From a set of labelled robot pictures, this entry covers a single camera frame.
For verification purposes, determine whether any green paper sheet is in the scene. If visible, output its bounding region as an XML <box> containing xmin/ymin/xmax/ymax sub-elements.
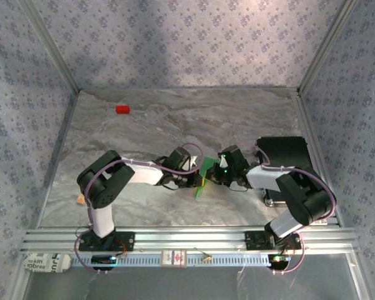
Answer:
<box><xmin>193</xmin><ymin>157</ymin><xmax>221</xmax><ymax>200</ymax></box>

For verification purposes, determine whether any small brass clip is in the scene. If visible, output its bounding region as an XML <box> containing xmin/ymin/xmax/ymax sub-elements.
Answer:
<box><xmin>193</xmin><ymin>247</ymin><xmax>213</xmax><ymax>266</ymax></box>

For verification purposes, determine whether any small card with red print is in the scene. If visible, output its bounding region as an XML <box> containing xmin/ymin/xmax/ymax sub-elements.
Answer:
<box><xmin>161</xmin><ymin>249</ymin><xmax>188</xmax><ymax>269</ymax></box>

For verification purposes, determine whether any white roll with black print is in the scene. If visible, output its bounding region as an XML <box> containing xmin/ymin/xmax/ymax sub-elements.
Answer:
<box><xmin>22</xmin><ymin>252</ymin><xmax>72</xmax><ymax>275</ymax></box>

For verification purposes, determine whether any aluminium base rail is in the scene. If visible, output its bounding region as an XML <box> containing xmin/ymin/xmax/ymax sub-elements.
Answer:
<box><xmin>20</xmin><ymin>227</ymin><xmax>360</xmax><ymax>253</ymax></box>

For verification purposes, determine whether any black case with chrome handle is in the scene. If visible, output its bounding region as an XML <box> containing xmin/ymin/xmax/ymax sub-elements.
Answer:
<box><xmin>254</xmin><ymin>136</ymin><xmax>310</xmax><ymax>208</ymax></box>

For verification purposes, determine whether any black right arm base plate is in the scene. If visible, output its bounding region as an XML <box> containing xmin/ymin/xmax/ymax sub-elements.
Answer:
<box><xmin>244</xmin><ymin>230</ymin><xmax>302</xmax><ymax>251</ymax></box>

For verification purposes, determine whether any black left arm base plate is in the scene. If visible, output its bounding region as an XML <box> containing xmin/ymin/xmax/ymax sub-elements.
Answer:
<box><xmin>77</xmin><ymin>231</ymin><xmax>136</xmax><ymax>253</ymax></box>

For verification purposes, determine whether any white slotted cable duct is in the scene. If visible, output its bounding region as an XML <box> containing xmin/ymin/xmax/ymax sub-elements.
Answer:
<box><xmin>70</xmin><ymin>252</ymin><xmax>273</xmax><ymax>268</ymax></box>

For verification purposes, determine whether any aluminium side rail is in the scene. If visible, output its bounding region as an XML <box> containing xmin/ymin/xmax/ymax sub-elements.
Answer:
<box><xmin>34</xmin><ymin>90</ymin><xmax>82</xmax><ymax>229</ymax></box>
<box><xmin>292</xmin><ymin>89</ymin><xmax>344</xmax><ymax>228</ymax></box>

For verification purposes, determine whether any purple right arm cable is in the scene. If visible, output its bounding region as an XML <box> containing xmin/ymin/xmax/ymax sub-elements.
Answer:
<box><xmin>237</xmin><ymin>142</ymin><xmax>338</xmax><ymax>276</ymax></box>

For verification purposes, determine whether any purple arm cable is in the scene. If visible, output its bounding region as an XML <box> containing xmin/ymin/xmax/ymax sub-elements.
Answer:
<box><xmin>73</xmin><ymin>142</ymin><xmax>204</xmax><ymax>276</ymax></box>
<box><xmin>237</xmin><ymin>142</ymin><xmax>338</xmax><ymax>276</ymax></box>

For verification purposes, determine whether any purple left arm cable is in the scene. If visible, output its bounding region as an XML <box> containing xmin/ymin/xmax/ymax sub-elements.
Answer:
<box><xmin>73</xmin><ymin>142</ymin><xmax>204</xmax><ymax>276</ymax></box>

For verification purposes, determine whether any aluminium frame post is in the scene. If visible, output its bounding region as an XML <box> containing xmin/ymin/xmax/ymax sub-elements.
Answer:
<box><xmin>296</xmin><ymin>0</ymin><xmax>362</xmax><ymax>94</ymax></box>

